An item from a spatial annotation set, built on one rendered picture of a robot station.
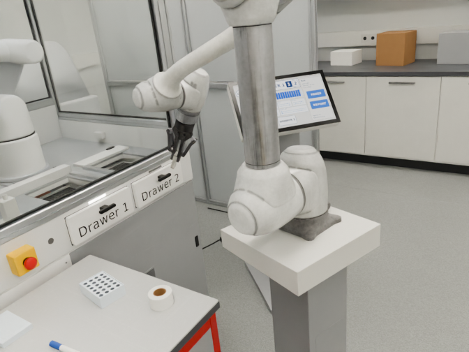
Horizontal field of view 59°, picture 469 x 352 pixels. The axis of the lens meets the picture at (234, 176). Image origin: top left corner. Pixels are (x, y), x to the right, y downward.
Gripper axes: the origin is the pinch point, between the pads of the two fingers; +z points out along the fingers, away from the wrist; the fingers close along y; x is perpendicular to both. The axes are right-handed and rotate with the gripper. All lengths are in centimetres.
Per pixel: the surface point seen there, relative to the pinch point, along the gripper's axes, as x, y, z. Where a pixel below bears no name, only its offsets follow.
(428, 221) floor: -124, -160, 54
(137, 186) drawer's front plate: 12.9, 9.1, 9.8
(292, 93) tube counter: -64, -34, -20
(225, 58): -147, 20, 9
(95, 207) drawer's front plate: 33.1, 16.0, 9.4
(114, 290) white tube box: 63, -8, 6
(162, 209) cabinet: 2.6, -0.8, 25.9
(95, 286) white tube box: 62, -1, 10
